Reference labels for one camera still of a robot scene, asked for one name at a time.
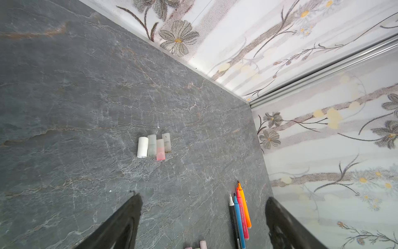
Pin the translucent pink pen cap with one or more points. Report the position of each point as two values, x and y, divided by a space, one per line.
160 150

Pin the pale pink pen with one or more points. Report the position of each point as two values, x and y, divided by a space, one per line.
203 244

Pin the translucent orange pen cap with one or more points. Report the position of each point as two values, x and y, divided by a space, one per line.
167 142

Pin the light blue highlighter pen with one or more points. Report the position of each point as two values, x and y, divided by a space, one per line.
239 222

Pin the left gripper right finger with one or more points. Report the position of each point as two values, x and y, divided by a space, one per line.
285 231

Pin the pink highlighter pen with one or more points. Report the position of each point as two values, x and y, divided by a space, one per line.
242 214

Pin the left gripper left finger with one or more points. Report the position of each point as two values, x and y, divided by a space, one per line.
120 230

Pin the black marker white cap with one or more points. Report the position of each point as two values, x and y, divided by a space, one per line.
234 223

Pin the orange highlighter pen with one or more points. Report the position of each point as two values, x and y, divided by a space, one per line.
247 216

